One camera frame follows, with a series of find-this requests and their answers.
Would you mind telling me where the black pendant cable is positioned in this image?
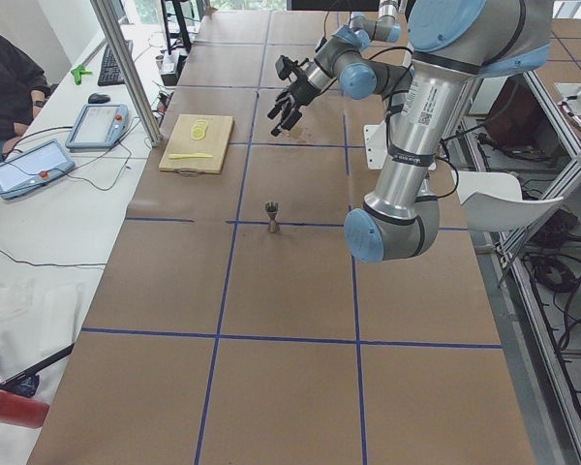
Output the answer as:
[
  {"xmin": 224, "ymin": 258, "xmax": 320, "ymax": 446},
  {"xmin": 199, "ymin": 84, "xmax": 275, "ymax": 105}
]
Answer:
[{"xmin": 0, "ymin": 115, "xmax": 141, "ymax": 268}]

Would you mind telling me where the blue teach pendant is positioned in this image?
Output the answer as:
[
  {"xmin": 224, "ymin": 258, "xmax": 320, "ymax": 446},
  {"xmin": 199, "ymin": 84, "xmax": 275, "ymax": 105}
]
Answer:
[
  {"xmin": 0, "ymin": 139, "xmax": 76, "ymax": 200},
  {"xmin": 65, "ymin": 104, "xmax": 129, "ymax": 151}
]

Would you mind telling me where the red cylinder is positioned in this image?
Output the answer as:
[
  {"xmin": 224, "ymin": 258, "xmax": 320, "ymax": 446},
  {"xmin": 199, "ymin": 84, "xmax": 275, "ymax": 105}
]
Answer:
[{"xmin": 0, "ymin": 389, "xmax": 49, "ymax": 429}]

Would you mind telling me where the steel double jigger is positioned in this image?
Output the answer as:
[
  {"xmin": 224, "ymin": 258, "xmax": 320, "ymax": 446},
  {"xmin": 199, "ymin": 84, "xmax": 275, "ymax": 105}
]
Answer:
[{"xmin": 264, "ymin": 201, "xmax": 280, "ymax": 233}]

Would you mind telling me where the bamboo cutting board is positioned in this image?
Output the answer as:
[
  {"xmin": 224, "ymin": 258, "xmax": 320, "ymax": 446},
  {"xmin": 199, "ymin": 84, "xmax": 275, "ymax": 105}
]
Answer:
[{"xmin": 159, "ymin": 114, "xmax": 234, "ymax": 174}]

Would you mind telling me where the near blue teach pendant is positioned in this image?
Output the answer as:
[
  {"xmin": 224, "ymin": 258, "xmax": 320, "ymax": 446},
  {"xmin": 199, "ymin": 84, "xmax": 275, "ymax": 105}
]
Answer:
[{"xmin": 0, "ymin": 139, "xmax": 76, "ymax": 200}]

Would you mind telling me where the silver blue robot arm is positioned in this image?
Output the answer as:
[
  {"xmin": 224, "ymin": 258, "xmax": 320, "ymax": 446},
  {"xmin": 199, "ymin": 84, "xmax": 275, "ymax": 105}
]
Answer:
[
  {"xmin": 269, "ymin": 1, "xmax": 553, "ymax": 263},
  {"xmin": 350, "ymin": 0, "xmax": 401, "ymax": 44}
]

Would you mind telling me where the black keyboard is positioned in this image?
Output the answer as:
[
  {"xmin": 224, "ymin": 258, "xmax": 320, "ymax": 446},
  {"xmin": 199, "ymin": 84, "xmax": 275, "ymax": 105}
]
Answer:
[{"xmin": 97, "ymin": 45, "xmax": 124, "ymax": 86}]

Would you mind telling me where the green plastic clamp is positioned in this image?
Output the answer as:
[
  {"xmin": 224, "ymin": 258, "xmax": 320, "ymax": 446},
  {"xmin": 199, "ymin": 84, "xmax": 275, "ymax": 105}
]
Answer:
[{"xmin": 71, "ymin": 64, "xmax": 93, "ymax": 85}]

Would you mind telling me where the far blue teach pendant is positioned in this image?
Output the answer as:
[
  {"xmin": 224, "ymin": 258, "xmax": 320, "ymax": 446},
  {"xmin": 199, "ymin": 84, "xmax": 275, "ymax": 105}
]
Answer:
[{"xmin": 65, "ymin": 104, "xmax": 129, "ymax": 151}]

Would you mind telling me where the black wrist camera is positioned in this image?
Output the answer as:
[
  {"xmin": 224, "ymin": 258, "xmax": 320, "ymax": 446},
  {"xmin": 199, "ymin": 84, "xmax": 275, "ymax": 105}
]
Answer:
[{"xmin": 275, "ymin": 55, "xmax": 298, "ymax": 80}]

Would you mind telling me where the person in black sweater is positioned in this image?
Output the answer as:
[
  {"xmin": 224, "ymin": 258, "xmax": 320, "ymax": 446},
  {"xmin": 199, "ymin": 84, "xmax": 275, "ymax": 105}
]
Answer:
[{"xmin": 0, "ymin": 35, "xmax": 51, "ymax": 162}]

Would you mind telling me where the black tripod leg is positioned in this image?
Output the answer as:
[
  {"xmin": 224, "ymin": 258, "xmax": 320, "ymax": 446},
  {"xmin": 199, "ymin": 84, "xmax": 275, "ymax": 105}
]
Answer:
[{"xmin": 0, "ymin": 343, "xmax": 75, "ymax": 390}]

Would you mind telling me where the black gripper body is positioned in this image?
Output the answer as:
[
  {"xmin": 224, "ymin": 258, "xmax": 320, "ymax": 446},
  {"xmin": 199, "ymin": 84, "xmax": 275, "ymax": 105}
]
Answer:
[{"xmin": 283, "ymin": 73, "xmax": 321, "ymax": 112}]

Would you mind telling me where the white plastic chair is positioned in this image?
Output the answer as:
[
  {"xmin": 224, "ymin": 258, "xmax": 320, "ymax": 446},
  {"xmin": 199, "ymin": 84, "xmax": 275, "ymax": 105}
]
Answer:
[{"xmin": 451, "ymin": 170, "xmax": 564, "ymax": 233}]

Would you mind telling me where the yellow plastic knife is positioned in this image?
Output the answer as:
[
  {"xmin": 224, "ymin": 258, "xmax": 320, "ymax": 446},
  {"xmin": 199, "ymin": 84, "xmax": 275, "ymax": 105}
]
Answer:
[{"xmin": 168, "ymin": 152, "xmax": 213, "ymax": 160}]

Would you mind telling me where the aluminium frame post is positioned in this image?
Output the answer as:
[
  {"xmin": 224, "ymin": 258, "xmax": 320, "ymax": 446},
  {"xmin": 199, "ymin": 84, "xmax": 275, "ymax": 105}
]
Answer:
[{"xmin": 90, "ymin": 0, "xmax": 162, "ymax": 147}]

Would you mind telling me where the black computer mouse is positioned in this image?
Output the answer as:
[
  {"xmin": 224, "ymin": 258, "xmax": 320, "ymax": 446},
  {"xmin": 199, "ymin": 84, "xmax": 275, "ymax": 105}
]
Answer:
[{"xmin": 87, "ymin": 93, "xmax": 110, "ymax": 105}]

